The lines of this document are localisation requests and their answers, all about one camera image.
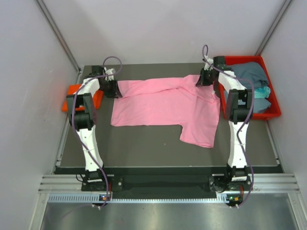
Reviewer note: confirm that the right corner aluminium post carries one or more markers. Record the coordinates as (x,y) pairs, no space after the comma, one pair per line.
(286,4)

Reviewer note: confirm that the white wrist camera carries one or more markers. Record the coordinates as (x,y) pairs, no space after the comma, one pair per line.
(208,63)
(110,74)

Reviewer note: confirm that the grey slotted cable duct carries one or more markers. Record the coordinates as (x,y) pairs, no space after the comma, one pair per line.
(98,198)

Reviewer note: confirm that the left corner aluminium post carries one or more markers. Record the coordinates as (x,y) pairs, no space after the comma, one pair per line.
(56,31)

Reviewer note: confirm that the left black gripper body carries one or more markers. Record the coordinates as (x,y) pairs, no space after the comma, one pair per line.
(109,87)

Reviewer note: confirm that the teal t-shirt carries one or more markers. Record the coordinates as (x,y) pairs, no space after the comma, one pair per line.
(262,93)

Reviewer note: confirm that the pink t-shirt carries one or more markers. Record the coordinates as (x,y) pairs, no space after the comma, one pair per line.
(170,101)

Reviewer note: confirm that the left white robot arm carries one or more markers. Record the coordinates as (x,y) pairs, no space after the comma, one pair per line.
(81,105)

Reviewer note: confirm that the aluminium frame rail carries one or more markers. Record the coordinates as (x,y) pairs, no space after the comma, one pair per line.
(272,183)

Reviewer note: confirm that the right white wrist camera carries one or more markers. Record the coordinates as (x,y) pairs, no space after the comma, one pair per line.
(208,63)

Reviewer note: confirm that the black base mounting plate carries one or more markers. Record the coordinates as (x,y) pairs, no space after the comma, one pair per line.
(167,182)

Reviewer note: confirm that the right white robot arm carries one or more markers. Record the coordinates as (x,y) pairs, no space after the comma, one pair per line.
(239,111)

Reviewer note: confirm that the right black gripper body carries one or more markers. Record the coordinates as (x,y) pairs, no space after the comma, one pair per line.
(206,78)

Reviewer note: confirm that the grey-blue t-shirt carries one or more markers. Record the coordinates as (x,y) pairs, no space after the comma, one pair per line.
(252,72)

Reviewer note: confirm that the red plastic bin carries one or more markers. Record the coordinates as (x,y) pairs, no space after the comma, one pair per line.
(274,110)

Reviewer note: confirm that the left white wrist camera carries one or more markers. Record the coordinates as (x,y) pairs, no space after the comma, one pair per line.
(110,74)

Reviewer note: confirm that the corner aluminium post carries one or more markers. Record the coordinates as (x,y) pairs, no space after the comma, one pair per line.
(56,31)
(286,4)

